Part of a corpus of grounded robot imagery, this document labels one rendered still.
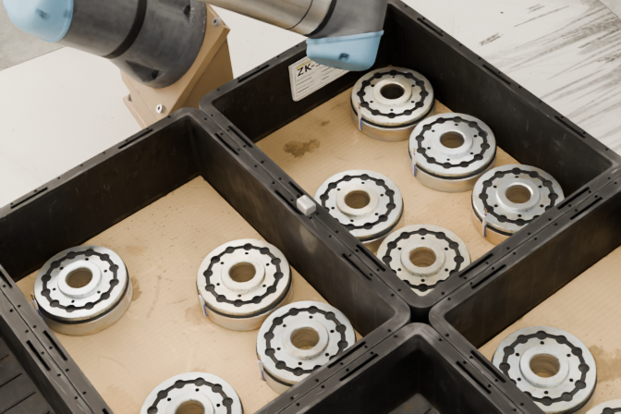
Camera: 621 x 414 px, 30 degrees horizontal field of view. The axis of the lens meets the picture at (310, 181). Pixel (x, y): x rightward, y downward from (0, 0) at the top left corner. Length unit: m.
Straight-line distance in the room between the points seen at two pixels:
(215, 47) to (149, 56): 0.09
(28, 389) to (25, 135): 0.54
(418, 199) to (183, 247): 0.28
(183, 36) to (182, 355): 0.44
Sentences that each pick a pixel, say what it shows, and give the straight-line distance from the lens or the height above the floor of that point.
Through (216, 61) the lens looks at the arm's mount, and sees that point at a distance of 1.52.
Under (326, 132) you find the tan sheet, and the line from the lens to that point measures 1.43.
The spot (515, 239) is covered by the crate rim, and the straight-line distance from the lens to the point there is 1.19.
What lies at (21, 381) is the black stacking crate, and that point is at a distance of 1.27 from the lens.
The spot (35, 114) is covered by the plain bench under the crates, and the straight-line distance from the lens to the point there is 1.74.
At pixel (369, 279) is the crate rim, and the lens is 1.17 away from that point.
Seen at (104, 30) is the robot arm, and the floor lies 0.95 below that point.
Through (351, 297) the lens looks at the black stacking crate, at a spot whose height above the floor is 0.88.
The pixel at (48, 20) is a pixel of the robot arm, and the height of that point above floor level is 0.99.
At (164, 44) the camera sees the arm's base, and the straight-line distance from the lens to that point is 1.49.
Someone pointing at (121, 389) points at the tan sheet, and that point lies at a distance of 1.23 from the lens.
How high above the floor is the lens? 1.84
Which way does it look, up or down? 47 degrees down
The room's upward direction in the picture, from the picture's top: 6 degrees counter-clockwise
